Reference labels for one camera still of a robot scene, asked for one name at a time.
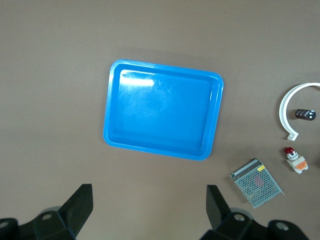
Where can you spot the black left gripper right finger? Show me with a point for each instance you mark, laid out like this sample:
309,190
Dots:
217,207

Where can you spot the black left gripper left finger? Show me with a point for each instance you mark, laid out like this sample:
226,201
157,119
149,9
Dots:
80,202

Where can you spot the small black button part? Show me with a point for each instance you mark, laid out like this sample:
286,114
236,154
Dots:
303,114

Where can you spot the metal mesh power supply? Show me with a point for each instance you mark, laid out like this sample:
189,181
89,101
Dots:
257,185

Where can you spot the red push button white body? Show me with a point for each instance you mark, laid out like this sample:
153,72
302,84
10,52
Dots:
297,163

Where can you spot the blue plastic tray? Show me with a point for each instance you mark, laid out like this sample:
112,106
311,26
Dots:
160,112

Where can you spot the large white curved clamp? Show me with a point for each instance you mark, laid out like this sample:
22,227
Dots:
282,112

